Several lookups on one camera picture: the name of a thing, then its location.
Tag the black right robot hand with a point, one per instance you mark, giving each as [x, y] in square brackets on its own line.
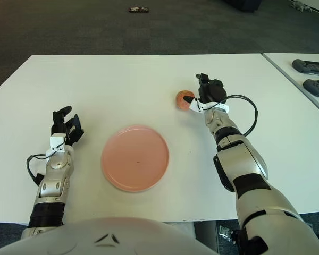
[212, 91]

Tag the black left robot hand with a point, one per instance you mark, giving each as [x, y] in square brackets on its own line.
[67, 128]

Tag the red yellow apple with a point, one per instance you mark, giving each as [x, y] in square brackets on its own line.
[181, 103]

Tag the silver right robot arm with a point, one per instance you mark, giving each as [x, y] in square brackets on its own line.
[242, 164]

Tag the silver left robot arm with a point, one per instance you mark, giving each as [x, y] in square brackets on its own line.
[51, 183]

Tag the round pink plate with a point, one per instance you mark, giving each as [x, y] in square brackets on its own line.
[135, 159]

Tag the black bulky floor object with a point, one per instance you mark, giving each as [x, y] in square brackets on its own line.
[244, 4]

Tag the dark grey handheld controller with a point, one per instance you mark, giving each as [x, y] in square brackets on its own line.
[316, 87]
[307, 65]

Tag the small black red floor object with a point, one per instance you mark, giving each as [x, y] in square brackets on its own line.
[138, 9]

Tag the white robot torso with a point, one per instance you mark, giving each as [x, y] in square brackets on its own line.
[95, 236]

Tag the small grey floor toy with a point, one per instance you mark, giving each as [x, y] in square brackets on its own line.
[300, 5]

